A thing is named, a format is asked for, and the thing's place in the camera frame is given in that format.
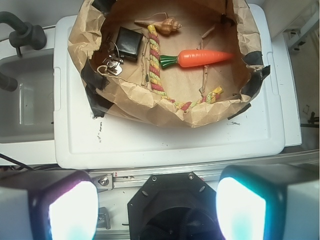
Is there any clear plastic tub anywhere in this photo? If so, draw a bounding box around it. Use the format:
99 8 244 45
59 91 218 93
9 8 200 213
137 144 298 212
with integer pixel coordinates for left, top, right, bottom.
0 48 54 144

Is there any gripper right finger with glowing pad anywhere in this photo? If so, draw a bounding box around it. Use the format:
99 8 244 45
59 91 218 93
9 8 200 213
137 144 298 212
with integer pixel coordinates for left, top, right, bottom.
215 164 320 240

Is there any black square box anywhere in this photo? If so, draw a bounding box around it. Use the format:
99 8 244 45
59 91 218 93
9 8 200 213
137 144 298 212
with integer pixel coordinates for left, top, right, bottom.
115 26 143 62

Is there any white plastic bin lid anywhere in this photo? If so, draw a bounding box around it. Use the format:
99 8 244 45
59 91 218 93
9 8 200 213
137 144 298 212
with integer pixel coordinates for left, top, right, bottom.
53 4 286 169

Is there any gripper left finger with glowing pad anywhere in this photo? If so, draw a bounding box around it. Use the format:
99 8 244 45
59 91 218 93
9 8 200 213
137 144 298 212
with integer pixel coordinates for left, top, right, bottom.
0 170 99 240

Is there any aluminium rail with bracket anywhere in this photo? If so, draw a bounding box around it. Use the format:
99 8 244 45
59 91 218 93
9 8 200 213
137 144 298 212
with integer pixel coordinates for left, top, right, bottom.
89 151 320 192

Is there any orange plastic carrot toy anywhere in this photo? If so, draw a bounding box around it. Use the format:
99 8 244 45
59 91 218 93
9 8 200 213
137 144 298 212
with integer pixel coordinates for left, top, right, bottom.
159 49 234 69

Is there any multicolored twisted rope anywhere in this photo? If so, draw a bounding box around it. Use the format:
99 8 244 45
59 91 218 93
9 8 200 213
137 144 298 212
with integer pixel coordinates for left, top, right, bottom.
146 24 224 112

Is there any tan spiral seashell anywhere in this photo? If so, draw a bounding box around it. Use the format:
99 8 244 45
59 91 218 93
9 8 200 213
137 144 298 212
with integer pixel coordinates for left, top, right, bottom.
134 17 183 36

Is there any crumpled brown paper bag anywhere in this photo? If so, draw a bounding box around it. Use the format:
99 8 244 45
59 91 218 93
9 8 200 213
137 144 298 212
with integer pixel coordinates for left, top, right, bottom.
68 0 270 128

